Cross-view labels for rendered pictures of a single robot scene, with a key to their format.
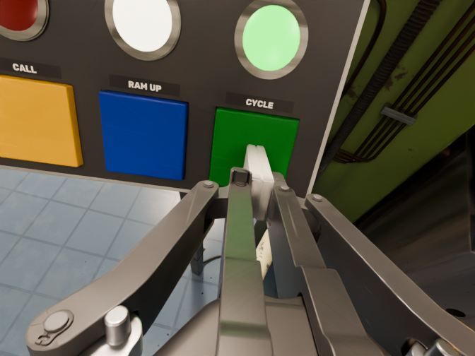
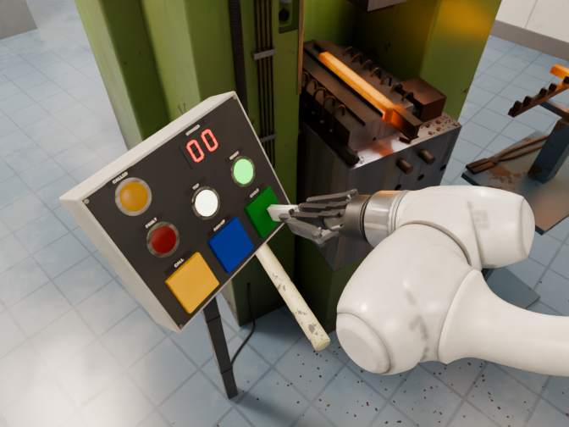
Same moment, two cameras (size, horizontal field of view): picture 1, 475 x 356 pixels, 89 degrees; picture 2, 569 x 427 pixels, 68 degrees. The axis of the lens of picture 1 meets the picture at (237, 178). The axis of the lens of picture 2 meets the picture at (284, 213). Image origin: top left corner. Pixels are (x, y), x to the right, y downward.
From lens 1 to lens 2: 64 cm
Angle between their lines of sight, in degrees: 31
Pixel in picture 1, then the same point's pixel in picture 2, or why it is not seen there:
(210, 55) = (230, 193)
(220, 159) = (259, 224)
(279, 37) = (245, 168)
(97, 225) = not seen: outside the picture
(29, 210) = not seen: outside the picture
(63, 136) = (208, 274)
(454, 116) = (289, 119)
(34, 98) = (191, 268)
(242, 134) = (259, 207)
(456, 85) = (278, 108)
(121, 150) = (229, 257)
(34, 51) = (179, 252)
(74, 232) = not seen: outside the picture
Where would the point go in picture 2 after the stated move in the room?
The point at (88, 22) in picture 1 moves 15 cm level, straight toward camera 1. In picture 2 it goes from (190, 221) to (278, 227)
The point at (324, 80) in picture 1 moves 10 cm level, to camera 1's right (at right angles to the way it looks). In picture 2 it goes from (264, 166) to (297, 141)
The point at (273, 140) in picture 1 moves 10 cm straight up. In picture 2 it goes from (268, 200) to (267, 161)
